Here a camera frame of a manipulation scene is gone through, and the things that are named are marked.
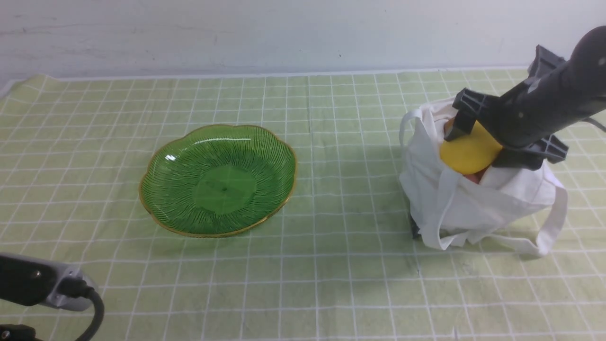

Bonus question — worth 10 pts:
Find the white cloth tote bag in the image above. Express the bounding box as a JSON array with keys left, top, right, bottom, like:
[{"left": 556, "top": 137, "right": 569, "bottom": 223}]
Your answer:
[{"left": 400, "top": 99, "right": 569, "bottom": 257}]

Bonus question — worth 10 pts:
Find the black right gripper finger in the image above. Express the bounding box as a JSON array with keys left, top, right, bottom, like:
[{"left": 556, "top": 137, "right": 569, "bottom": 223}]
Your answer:
[
  {"left": 491, "top": 151, "right": 545, "bottom": 171},
  {"left": 444, "top": 109, "right": 476, "bottom": 142}
]

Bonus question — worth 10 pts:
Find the black cable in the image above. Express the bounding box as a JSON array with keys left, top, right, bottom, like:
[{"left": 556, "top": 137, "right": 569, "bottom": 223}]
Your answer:
[{"left": 57, "top": 279, "right": 105, "bottom": 341}]

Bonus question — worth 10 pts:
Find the orange red fruit in bag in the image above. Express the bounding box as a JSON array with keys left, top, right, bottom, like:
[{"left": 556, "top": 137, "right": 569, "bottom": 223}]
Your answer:
[{"left": 463, "top": 167, "right": 489, "bottom": 184}]

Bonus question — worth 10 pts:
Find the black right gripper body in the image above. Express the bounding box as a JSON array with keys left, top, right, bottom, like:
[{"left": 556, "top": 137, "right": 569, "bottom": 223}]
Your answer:
[{"left": 452, "top": 45, "right": 569, "bottom": 164}]

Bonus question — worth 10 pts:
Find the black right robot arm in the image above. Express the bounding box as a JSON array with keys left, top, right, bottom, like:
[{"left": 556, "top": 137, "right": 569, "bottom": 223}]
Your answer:
[{"left": 439, "top": 26, "right": 606, "bottom": 175}]

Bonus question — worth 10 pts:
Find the green glass plate gold rim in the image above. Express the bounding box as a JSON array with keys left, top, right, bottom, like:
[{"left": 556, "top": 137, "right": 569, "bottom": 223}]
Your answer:
[{"left": 139, "top": 125, "right": 297, "bottom": 238}]

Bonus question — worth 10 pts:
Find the green checkered tablecloth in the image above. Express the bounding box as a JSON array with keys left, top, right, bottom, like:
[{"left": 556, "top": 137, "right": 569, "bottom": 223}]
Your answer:
[{"left": 0, "top": 70, "right": 605, "bottom": 341}]

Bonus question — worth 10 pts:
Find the yellow round fruit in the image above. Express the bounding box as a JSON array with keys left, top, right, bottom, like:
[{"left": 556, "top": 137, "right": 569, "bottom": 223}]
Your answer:
[{"left": 439, "top": 122, "right": 503, "bottom": 175}]

